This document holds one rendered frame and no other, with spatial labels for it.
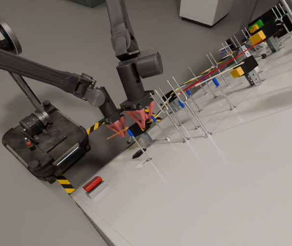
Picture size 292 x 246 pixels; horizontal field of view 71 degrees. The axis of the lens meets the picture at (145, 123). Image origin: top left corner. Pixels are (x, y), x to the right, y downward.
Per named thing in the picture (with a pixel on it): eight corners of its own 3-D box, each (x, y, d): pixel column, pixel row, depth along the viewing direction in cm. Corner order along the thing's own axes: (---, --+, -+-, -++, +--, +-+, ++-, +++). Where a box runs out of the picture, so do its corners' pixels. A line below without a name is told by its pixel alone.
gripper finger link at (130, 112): (160, 120, 67) (151, 94, 63) (147, 132, 62) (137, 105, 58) (144, 119, 71) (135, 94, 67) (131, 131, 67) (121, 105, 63)
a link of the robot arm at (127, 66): (118, 60, 61) (111, 65, 56) (139, 54, 59) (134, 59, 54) (126, 82, 64) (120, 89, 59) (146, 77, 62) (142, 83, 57)
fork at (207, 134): (208, 137, 41) (168, 78, 40) (202, 138, 43) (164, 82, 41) (214, 132, 42) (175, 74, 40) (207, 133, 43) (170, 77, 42)
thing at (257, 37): (266, 37, 72) (261, 30, 72) (262, 40, 72) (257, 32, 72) (256, 42, 77) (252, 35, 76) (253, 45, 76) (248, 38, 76)
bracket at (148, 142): (152, 141, 73) (144, 130, 72) (156, 139, 71) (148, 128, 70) (144, 148, 70) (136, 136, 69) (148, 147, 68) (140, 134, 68)
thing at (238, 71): (244, 72, 52) (240, 66, 51) (240, 75, 51) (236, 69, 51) (237, 75, 54) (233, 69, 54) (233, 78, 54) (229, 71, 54)
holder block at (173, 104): (170, 112, 110) (160, 97, 109) (184, 106, 99) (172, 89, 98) (165, 117, 108) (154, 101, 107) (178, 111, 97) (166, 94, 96)
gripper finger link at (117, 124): (136, 129, 80) (125, 108, 78) (124, 139, 76) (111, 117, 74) (126, 131, 85) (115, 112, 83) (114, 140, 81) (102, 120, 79)
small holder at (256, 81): (282, 67, 53) (267, 44, 52) (256, 87, 51) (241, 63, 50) (268, 72, 57) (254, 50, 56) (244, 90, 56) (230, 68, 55)
